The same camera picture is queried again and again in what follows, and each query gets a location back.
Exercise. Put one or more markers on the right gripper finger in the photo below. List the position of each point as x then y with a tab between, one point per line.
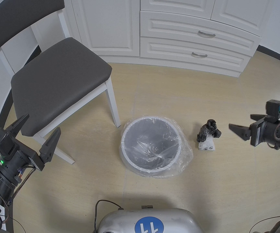
259	117
242	131

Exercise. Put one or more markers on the white chair grey seat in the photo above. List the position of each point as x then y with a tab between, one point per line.
57	81

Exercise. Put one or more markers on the white wardrobe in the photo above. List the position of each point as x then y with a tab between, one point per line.
178	20

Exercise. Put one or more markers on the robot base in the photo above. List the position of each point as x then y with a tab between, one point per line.
149	221

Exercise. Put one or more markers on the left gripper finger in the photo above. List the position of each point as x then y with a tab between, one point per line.
18	126
50	147

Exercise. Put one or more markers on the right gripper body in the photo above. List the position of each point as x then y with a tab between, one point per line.
266	133

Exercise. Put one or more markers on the black plastic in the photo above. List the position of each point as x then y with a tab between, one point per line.
210	129

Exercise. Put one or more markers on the white trash bin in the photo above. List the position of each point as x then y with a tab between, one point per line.
127	159

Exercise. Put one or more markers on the white printed wrapper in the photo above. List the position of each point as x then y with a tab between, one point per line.
206	145

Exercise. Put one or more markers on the clear plastic bag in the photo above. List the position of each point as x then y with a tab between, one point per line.
187	154

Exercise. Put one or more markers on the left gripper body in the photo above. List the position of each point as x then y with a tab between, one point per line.
25	159

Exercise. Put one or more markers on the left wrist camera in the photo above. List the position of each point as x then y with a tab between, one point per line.
4	142

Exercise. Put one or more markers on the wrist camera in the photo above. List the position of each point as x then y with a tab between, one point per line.
273	109
4	142

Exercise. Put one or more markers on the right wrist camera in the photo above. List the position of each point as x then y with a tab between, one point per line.
273	109

